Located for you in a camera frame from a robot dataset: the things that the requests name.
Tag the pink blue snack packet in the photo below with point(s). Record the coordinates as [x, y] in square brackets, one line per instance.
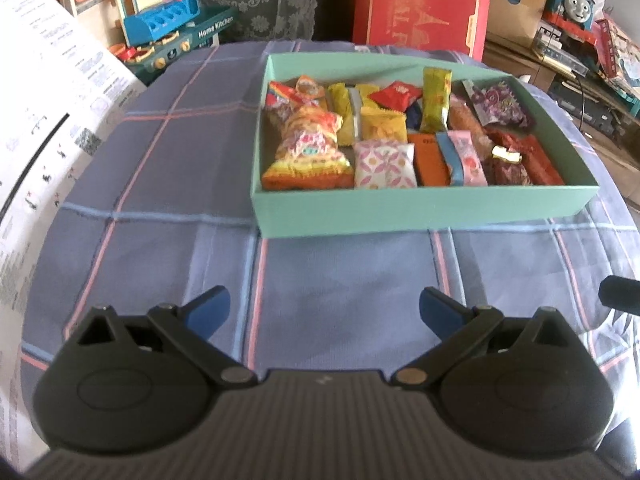
[465, 160]

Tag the pink patterned snack packet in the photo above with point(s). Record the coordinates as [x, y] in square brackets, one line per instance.
[385, 165]

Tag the orange red wafer packet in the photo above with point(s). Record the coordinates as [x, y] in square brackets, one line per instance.
[545, 165]

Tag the red foil snack packet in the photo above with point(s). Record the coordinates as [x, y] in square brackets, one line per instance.
[507, 140]

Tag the wooden cabinet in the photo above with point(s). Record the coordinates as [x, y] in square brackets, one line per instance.
[515, 65]

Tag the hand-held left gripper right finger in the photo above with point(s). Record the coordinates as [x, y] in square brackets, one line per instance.
[440, 312]

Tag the large yellow snack packet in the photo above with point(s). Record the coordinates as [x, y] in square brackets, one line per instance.
[340, 105]

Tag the red yellow striped packet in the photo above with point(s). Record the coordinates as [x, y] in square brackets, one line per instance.
[312, 125]

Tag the orange red candy packet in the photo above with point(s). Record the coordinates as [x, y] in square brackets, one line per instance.
[307, 87]

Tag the red gift box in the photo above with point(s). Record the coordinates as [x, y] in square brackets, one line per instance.
[415, 5]

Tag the orange printed snack bag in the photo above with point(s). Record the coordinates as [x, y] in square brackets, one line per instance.
[305, 167]

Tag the teal toy kitchen box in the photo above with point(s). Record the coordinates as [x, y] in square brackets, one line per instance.
[205, 35]

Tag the blue toy rack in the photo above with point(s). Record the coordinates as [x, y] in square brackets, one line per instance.
[160, 22]

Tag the green yellow candy packet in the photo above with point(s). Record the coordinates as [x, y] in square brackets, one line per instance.
[435, 100]

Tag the brown gold snack packet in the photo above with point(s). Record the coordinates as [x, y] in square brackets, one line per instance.
[507, 172]

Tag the orange cake clear packet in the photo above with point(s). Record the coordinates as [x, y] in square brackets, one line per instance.
[465, 117]

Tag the white instruction sheet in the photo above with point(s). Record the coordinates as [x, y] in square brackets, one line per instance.
[45, 110]

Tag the blue white snack packet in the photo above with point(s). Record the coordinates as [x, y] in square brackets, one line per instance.
[413, 114]

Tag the mint green cardboard box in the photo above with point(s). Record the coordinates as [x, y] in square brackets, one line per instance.
[400, 210]

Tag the grey lace cloth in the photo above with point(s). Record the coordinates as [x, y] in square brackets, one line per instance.
[255, 0]

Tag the purple grape candy packet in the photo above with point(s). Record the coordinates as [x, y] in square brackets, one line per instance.
[500, 105]

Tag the plain orange snack packet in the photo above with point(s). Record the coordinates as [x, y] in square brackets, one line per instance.
[427, 160]

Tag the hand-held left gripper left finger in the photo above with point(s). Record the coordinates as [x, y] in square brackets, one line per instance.
[207, 307]

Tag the blue toy train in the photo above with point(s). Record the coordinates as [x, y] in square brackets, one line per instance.
[575, 5]

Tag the blue plaid blanket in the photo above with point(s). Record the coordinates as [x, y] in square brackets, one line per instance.
[175, 210]

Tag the black electronic device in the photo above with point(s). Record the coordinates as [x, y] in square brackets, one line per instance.
[580, 102]

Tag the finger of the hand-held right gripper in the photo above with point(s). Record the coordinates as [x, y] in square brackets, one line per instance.
[622, 294]

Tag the colourful game box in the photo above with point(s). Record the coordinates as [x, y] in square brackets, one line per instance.
[620, 55]

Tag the small red snack packet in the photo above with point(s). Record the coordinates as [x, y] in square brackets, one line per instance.
[397, 96]

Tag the brown cardboard box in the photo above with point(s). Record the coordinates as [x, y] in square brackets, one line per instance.
[520, 0]

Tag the small yellow snack packet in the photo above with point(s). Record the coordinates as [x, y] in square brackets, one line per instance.
[382, 127]

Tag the rainbow candy packet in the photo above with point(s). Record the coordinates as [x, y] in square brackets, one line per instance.
[280, 97]

